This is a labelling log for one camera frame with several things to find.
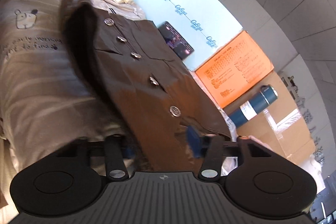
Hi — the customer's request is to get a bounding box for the brown leather jacket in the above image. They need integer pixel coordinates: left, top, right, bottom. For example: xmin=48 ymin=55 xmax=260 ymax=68
xmin=60 ymin=0 xmax=231 ymax=173

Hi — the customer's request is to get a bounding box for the operator right hand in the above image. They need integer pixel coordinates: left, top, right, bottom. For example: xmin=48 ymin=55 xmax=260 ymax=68
xmin=238 ymin=135 xmax=273 ymax=151

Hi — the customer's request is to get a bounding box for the large cardboard box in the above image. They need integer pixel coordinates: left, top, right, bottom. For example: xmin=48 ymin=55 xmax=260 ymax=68
xmin=224 ymin=72 xmax=315 ymax=165

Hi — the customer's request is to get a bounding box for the dark blue thermos bottle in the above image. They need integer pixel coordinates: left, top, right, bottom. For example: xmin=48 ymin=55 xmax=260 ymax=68
xmin=228 ymin=85 xmax=278 ymax=128

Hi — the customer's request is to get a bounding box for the cartoon print bed sheet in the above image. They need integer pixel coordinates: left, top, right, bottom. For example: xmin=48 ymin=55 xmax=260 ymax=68
xmin=0 ymin=0 xmax=237 ymax=214

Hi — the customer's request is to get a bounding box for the orange printed board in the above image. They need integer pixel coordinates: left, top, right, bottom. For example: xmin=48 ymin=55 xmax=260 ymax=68
xmin=195 ymin=31 xmax=274 ymax=108

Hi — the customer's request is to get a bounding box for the black smartphone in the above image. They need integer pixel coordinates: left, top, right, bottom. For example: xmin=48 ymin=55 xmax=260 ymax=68
xmin=158 ymin=22 xmax=194 ymax=60

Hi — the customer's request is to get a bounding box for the light blue foam board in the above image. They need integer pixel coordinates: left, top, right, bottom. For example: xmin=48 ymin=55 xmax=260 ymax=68
xmin=135 ymin=0 xmax=243 ymax=71

